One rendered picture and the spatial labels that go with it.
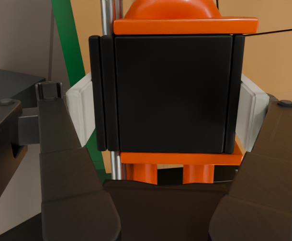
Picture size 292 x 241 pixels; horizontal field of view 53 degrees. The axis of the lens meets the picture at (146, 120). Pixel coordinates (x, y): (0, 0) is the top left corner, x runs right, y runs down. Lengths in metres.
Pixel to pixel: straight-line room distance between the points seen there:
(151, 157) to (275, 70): 0.77
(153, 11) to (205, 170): 0.10
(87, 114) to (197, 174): 0.09
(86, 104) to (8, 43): 1.44
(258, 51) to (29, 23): 1.05
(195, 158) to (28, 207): 1.81
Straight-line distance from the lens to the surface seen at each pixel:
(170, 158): 0.18
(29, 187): 1.86
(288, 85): 0.94
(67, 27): 1.47
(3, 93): 1.28
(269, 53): 0.91
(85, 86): 0.16
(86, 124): 0.15
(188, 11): 0.17
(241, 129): 0.16
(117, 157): 0.19
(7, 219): 2.07
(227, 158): 0.18
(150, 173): 0.20
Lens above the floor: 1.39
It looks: 69 degrees down
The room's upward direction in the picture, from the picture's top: 170 degrees counter-clockwise
